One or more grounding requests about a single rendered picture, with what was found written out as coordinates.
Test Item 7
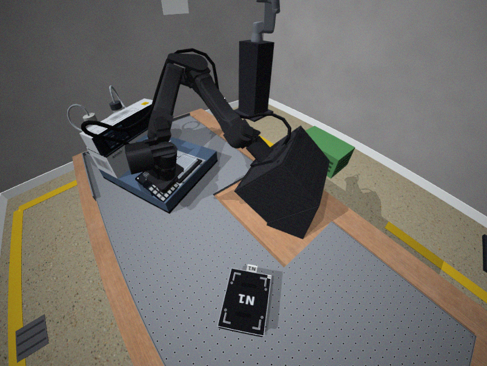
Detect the white label with black n1 text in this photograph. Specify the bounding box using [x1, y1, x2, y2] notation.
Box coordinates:
[247, 264, 257, 273]

